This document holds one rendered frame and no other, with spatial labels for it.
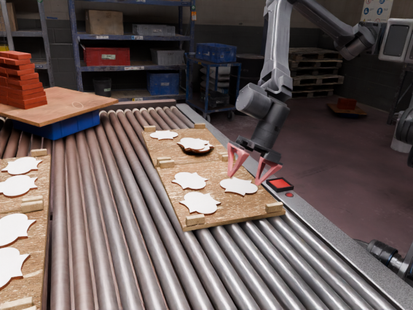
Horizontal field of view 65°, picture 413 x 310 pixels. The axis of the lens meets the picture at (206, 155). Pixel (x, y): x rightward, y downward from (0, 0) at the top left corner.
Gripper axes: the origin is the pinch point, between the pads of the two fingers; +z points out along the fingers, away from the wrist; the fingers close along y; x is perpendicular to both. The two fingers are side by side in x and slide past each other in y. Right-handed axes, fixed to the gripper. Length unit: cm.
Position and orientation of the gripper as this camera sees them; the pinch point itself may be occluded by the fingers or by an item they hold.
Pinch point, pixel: (244, 178)
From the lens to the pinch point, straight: 82.3
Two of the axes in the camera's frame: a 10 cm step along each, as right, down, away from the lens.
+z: -4.1, 9.0, 1.5
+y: 7.7, 2.5, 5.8
